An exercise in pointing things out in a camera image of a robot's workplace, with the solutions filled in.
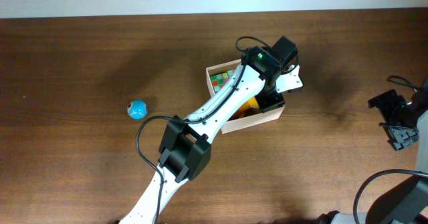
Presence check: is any yellow dog toy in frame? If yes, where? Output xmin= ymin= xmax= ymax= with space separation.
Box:
xmin=231 ymin=97 xmax=260 ymax=120

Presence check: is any Rubik's cube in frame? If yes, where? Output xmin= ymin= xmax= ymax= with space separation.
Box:
xmin=227 ymin=70 xmax=235 ymax=79
xmin=210 ymin=72 xmax=229 ymax=93

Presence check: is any blue ball toy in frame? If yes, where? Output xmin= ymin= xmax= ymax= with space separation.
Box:
xmin=127 ymin=100 xmax=148 ymax=120

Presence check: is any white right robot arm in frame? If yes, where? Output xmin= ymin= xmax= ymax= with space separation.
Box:
xmin=314 ymin=76 xmax=427 ymax=224

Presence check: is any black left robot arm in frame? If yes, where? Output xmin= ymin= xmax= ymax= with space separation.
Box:
xmin=120 ymin=36 xmax=298 ymax=224

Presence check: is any pink cardboard box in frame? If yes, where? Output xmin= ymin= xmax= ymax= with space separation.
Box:
xmin=205 ymin=60 xmax=285 ymax=134

